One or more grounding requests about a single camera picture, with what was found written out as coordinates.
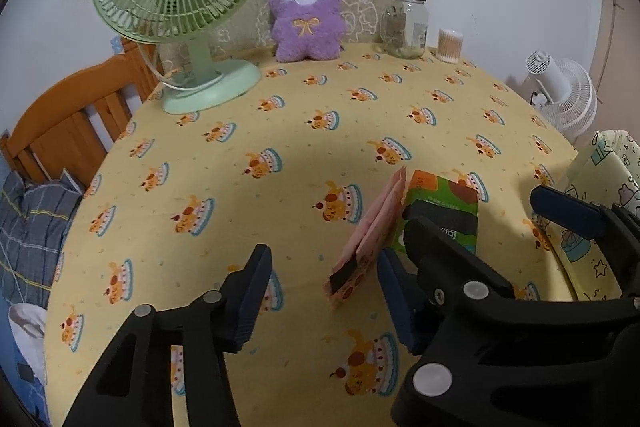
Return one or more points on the purple plush toy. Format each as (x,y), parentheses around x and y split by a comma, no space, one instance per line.
(305,27)

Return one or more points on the green and orange tissue pack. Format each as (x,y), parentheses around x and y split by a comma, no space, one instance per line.
(440,192)

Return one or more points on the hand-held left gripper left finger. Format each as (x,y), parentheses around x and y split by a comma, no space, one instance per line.
(247,307)

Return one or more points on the blue bed sheet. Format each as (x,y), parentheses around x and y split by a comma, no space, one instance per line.
(20,407)

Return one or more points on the glass jar with dark lid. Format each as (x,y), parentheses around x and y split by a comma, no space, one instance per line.
(406,27)

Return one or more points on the pink packet with black band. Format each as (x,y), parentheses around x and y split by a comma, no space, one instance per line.
(372,237)

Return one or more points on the cartoon printed fabric storage box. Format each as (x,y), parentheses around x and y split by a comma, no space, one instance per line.
(615,167)

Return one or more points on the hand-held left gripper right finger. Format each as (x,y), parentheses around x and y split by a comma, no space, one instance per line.
(397,302)

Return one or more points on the plaid blue blanket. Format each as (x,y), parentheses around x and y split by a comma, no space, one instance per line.
(30,232)

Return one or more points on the yellow printed tablecloth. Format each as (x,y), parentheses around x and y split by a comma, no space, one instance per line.
(250,127)

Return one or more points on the white electric fan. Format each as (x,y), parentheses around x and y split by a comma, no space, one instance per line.
(565,97)

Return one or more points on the beige door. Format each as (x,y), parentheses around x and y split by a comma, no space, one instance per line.
(622,7)

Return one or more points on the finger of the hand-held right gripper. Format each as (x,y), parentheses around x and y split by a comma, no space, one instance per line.
(565,213)
(450,272)

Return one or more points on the small cotton swab jar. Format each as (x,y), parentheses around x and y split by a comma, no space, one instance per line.
(450,47)

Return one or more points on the white cloth on bed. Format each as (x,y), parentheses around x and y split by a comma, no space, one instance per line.
(27,332)

